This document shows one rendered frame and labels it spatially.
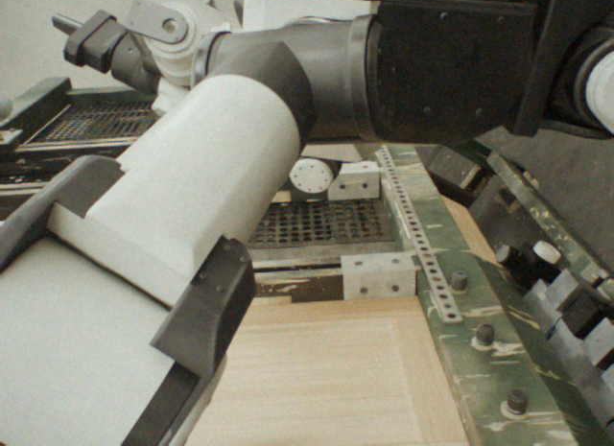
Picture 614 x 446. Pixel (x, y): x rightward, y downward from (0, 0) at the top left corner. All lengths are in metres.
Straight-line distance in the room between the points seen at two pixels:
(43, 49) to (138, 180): 6.19
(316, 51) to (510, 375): 0.56
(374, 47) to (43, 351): 0.30
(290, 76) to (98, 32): 0.70
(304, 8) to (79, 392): 0.41
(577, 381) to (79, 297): 0.75
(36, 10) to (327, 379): 5.82
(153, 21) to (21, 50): 5.91
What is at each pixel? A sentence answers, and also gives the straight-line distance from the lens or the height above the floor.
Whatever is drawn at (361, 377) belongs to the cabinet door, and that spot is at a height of 0.99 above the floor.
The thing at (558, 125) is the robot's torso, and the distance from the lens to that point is 0.78.
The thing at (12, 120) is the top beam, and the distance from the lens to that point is 2.08.
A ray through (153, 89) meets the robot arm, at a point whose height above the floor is 1.44.
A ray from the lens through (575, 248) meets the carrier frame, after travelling 1.93.
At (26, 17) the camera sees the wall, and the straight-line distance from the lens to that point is 6.47.
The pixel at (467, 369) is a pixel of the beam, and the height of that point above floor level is 0.89.
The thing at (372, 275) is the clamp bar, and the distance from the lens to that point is 1.00.
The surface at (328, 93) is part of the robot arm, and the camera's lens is 0.44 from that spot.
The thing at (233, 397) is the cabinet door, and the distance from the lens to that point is 0.86.
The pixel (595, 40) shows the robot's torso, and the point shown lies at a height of 1.01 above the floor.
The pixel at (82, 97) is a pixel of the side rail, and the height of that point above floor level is 1.78.
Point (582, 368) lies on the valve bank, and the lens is 0.92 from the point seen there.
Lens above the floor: 1.37
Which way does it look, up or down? 14 degrees down
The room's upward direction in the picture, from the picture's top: 64 degrees counter-clockwise
